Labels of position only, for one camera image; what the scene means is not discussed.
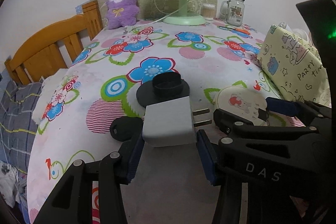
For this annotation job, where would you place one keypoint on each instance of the blue plaid bedding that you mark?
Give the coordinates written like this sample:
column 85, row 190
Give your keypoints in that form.
column 18, row 132

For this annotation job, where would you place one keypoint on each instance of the black round stand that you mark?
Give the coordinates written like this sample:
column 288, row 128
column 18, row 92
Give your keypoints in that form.
column 163, row 87

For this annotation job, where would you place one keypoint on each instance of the purple plush bunny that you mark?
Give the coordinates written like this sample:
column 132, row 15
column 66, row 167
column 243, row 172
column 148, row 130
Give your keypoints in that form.
column 121, row 13

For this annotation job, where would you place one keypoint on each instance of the yellow cartoon storage box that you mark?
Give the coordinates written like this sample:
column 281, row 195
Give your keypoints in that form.
column 294, row 66

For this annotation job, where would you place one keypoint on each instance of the black binder clip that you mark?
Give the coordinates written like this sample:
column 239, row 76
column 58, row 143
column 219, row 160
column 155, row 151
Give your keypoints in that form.
column 263, row 114

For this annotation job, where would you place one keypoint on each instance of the white power adapter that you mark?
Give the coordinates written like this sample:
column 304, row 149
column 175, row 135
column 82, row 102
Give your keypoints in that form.
column 171, row 123

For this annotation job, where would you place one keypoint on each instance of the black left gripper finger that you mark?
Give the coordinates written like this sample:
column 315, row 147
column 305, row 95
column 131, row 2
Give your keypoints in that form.
column 71, row 199
column 289, row 181

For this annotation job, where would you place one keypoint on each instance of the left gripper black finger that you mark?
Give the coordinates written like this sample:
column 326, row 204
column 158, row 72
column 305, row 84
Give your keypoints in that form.
column 242, row 128

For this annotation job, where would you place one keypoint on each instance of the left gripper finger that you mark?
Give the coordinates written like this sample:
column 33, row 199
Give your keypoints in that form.
column 296, row 108

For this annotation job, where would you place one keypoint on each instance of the small black round object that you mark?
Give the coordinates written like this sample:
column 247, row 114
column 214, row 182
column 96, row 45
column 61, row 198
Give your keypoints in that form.
column 123, row 128

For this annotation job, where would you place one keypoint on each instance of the glass mason jar mug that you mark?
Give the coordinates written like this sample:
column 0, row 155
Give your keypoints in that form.
column 232, row 11

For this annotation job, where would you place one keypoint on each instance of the orange handled scissors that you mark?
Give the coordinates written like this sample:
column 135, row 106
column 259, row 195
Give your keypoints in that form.
column 238, row 31

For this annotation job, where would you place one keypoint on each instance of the cotton swab container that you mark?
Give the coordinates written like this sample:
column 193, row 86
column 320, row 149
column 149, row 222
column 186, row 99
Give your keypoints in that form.
column 208, row 11

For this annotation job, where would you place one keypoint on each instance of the floral tablecloth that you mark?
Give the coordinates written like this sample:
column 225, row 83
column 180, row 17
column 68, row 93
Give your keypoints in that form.
column 170, row 185

